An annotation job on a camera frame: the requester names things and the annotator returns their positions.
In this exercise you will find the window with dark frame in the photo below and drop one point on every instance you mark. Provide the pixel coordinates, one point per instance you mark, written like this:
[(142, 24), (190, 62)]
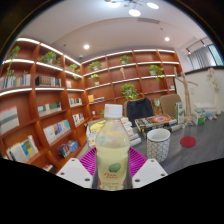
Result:
[(216, 55)]

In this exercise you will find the grey curtain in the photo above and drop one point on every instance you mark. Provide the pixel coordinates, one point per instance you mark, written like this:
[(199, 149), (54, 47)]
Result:
[(200, 58)]

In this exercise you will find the stack of white boxes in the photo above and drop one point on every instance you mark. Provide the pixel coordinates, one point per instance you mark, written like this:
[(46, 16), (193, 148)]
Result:
[(205, 107)]

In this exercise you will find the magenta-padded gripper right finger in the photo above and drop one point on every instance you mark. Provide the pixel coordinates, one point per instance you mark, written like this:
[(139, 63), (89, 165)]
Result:
[(150, 171)]

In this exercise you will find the branched ceiling lamp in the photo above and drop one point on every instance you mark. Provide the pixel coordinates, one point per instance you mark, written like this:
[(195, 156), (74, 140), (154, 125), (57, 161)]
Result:
[(134, 11)]

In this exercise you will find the tall green white carton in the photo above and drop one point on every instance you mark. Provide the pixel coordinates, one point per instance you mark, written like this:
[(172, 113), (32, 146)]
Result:
[(179, 113)]

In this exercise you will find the ceiling air vent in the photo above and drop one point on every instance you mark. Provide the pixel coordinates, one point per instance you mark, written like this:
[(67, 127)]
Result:
[(149, 20)]

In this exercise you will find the wooden artist mannequin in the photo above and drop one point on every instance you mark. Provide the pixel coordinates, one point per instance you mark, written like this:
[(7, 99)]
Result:
[(186, 96)]

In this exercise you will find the chair with dark jacket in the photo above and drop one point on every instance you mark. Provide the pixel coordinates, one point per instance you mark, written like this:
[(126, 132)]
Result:
[(139, 110)]

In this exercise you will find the flat round red coaster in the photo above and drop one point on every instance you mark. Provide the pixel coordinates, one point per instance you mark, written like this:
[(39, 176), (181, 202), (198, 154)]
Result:
[(188, 141)]

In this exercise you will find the black track light rail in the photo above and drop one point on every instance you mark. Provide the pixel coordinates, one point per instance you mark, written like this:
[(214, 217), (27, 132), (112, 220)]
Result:
[(195, 45)]

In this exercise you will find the beige chair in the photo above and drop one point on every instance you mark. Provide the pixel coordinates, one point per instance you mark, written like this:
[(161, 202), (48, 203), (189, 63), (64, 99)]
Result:
[(170, 105)]

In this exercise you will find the yellow drink bottle white cap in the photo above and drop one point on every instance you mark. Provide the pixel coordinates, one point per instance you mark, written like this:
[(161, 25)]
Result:
[(112, 146)]

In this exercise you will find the round recessed ceiling light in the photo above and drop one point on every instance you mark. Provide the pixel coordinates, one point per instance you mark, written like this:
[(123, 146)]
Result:
[(166, 39), (86, 46)]

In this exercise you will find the wooden shelf unit with books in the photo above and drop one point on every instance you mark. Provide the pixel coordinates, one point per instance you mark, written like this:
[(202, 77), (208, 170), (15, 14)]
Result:
[(40, 110)]

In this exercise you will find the flat dark colourful books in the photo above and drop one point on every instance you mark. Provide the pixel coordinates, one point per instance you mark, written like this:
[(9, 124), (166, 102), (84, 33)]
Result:
[(155, 120)]

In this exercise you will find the white patterned cup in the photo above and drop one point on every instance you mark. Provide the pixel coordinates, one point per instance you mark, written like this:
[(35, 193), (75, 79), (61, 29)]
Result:
[(158, 145)]

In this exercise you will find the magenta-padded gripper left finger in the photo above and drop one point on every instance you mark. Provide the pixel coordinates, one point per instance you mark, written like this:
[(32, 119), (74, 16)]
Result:
[(75, 171)]

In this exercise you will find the green and white box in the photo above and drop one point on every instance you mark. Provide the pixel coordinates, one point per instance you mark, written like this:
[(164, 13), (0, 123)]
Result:
[(198, 117)]

